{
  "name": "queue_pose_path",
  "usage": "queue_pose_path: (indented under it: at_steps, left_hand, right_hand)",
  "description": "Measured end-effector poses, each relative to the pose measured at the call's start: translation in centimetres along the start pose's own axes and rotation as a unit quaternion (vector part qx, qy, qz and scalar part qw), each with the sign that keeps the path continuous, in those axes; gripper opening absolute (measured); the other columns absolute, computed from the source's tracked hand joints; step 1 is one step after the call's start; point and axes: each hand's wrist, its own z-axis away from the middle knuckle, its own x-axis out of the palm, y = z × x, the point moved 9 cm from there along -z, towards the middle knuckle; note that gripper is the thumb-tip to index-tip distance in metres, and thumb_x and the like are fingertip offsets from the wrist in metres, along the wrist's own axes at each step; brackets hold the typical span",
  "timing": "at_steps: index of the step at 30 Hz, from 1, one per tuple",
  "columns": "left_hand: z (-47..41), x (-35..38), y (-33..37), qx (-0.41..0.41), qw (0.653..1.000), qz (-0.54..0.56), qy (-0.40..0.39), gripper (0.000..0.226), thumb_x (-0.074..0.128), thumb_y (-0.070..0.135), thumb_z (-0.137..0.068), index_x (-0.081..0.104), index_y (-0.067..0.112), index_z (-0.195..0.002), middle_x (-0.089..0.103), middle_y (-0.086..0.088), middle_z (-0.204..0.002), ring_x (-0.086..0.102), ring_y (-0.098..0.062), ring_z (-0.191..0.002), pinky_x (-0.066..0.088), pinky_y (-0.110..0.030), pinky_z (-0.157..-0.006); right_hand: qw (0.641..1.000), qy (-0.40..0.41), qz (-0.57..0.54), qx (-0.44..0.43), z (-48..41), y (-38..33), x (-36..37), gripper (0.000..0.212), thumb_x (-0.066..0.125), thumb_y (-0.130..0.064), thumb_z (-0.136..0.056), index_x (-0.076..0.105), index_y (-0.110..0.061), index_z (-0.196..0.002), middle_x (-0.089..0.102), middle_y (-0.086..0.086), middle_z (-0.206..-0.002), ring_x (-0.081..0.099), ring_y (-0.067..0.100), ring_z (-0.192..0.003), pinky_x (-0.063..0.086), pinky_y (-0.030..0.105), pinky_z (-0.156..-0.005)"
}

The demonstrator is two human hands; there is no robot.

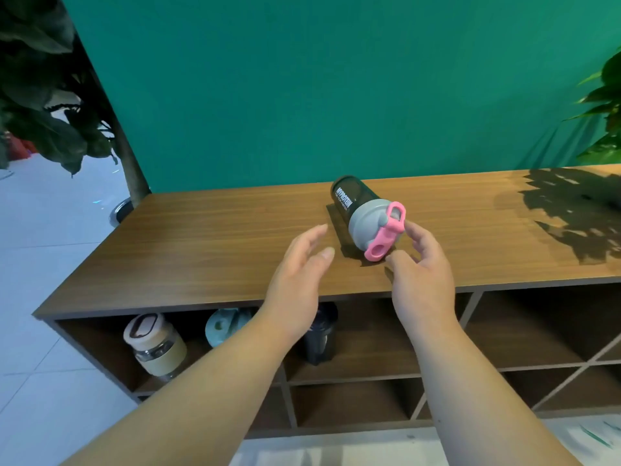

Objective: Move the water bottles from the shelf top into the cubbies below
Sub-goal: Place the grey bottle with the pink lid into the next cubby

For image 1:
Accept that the round metal base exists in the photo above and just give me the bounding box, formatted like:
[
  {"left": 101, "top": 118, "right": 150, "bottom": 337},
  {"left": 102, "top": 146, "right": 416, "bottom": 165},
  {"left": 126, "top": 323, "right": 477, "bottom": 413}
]
[{"left": 110, "top": 197, "right": 135, "bottom": 228}]

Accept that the teal bottle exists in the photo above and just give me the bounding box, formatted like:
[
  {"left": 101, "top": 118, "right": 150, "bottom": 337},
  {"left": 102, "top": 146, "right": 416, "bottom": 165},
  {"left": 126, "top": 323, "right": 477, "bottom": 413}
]
[{"left": 204, "top": 307, "right": 256, "bottom": 349}]

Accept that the bright green leafy plant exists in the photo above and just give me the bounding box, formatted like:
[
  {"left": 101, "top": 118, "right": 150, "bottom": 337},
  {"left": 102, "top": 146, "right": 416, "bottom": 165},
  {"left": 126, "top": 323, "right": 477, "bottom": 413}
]
[{"left": 564, "top": 47, "right": 621, "bottom": 166}]

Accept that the person's right hand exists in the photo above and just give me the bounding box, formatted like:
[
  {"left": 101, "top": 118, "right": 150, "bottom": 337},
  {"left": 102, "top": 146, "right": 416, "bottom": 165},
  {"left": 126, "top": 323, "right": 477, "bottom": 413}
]
[{"left": 385, "top": 220, "right": 460, "bottom": 336}]

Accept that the person's left forearm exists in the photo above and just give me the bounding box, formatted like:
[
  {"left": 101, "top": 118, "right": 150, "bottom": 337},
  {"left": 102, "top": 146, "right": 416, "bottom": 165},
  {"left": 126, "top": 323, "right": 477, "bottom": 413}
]
[{"left": 62, "top": 310, "right": 312, "bottom": 466}]

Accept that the wooden shelf cabinet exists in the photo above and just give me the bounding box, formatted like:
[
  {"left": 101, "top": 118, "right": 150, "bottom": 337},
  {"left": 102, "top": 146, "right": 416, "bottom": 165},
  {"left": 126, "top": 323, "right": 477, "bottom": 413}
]
[{"left": 32, "top": 164, "right": 621, "bottom": 440}]

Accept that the beige glass tumbler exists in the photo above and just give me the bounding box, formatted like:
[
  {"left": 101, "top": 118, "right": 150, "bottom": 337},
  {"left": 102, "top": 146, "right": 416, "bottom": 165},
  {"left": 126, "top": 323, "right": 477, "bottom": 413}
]
[{"left": 123, "top": 313, "right": 188, "bottom": 382}]

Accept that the person's left hand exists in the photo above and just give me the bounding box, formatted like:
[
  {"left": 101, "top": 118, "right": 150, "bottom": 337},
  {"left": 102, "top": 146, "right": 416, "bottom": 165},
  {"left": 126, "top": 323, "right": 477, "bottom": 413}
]
[{"left": 259, "top": 224, "right": 336, "bottom": 344}]

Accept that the person's right forearm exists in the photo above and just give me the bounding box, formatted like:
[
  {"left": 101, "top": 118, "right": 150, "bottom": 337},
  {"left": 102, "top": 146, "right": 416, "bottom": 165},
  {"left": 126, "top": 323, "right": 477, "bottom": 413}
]
[{"left": 411, "top": 321, "right": 583, "bottom": 466}]

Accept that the black shaker bottle pink lid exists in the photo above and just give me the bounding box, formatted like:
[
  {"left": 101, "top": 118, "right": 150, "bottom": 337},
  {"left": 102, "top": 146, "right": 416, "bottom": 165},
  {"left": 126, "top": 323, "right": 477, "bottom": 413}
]
[{"left": 330, "top": 175, "right": 407, "bottom": 263}]

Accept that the dark large-leaf plant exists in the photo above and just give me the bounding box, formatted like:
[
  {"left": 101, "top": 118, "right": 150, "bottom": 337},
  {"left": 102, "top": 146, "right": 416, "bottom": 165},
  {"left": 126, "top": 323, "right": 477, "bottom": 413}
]
[{"left": 0, "top": 0, "right": 123, "bottom": 176}]

